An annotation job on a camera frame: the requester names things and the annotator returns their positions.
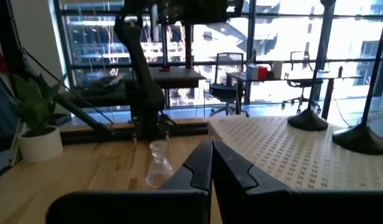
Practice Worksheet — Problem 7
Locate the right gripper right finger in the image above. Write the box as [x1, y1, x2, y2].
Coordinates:
[212, 139, 383, 224]

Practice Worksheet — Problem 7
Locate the black window frame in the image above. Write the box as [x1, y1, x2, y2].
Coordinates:
[52, 0, 383, 106]

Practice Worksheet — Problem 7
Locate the blue box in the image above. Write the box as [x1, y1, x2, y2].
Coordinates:
[246, 63, 260, 82]

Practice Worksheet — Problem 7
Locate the blue panel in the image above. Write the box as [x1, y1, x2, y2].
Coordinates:
[0, 67, 21, 179]

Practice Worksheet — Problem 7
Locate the dark long desk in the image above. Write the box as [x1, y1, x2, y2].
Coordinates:
[225, 70, 364, 121]

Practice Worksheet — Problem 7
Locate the red box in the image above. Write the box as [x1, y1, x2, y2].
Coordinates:
[258, 65, 270, 81]

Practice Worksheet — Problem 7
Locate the black mesh office chair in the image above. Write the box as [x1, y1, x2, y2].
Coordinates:
[209, 52, 250, 118]

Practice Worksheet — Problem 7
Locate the grey desk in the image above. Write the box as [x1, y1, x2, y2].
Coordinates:
[80, 67, 207, 108]

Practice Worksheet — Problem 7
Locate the black tall candlestick holder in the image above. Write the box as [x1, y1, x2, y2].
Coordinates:
[331, 0, 383, 156]
[286, 0, 337, 132]

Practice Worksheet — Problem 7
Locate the white perforated metal shelf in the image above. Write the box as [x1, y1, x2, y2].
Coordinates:
[206, 115, 383, 191]

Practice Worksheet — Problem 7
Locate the green potted plant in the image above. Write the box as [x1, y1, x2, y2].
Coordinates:
[9, 73, 67, 138]

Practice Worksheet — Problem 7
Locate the white plant pot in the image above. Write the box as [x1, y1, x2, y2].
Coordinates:
[18, 125, 64, 164]

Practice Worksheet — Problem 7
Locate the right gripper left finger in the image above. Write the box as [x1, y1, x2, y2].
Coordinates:
[45, 139, 214, 224]

